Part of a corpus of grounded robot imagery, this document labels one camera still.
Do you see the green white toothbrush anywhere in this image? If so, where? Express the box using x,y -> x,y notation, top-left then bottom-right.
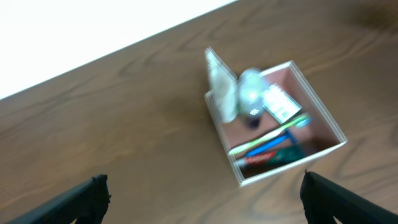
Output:
228,113 -> 310,155

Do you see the clear hand sanitizer bottle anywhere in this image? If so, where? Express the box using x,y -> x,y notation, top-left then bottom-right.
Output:
238,68 -> 269,129

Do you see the white lotion tube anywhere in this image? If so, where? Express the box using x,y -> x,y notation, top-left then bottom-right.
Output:
205,47 -> 238,123

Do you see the green white soap box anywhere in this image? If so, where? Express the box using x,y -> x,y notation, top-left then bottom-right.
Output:
262,83 -> 302,124

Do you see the white box with pink interior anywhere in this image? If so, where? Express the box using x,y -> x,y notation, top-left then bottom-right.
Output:
205,61 -> 347,186

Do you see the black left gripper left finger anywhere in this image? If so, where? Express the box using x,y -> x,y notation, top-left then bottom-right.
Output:
8,174 -> 111,224

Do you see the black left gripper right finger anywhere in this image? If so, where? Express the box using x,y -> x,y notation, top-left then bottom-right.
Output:
300,171 -> 397,224

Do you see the red green toothpaste tube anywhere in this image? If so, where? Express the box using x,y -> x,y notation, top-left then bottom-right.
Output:
234,146 -> 305,169

